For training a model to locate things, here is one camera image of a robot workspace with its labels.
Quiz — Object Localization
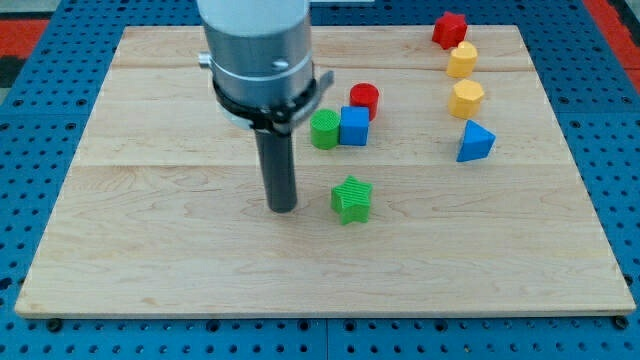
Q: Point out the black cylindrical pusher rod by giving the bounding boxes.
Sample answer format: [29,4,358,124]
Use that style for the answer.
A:
[255,131,297,213]

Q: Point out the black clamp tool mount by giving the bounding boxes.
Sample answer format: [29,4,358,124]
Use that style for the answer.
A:
[212,71,334,135]

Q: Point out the green star block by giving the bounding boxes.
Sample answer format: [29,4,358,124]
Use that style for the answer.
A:
[331,175,373,225]

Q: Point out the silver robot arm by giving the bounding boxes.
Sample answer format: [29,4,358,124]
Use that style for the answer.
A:
[196,0,333,213]

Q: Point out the red star block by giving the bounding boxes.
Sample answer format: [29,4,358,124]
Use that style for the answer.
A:
[432,11,467,50]

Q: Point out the green cylinder block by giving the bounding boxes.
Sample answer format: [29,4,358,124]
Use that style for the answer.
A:
[310,109,340,150]

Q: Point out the blue cube block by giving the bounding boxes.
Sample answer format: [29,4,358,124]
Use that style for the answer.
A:
[339,106,370,146]

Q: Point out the red cylinder block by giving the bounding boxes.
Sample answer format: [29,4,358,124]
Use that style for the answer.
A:
[349,82,380,121]

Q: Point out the wooden board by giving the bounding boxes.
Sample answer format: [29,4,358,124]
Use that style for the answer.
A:
[15,25,636,319]

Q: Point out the yellow hexagon block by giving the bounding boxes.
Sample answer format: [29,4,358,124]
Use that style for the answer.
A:
[448,79,485,119]

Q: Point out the blue triangle block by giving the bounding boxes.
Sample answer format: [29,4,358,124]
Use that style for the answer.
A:
[456,120,496,162]

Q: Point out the yellow heart block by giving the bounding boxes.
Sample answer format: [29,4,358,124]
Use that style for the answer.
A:
[446,41,479,78]

